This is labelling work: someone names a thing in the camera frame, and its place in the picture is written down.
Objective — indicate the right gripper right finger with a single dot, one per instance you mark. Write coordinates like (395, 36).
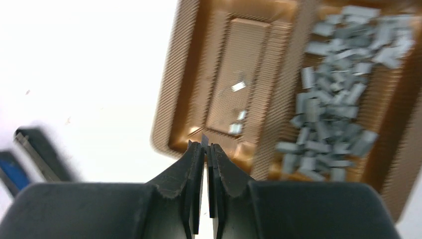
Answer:
(243, 208)

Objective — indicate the black stapler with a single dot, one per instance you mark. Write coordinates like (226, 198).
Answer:
(41, 150)

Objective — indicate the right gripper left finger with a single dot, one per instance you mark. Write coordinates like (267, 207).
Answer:
(166, 207)

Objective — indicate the loose staples in tray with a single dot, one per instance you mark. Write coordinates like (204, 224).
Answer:
(237, 99)

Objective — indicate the brown plastic tray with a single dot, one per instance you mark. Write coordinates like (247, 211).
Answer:
(216, 43)

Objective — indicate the pile of staple strips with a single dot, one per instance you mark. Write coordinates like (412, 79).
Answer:
(355, 53)

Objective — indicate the blue stapler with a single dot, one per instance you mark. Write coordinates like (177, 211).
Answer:
(12, 173)

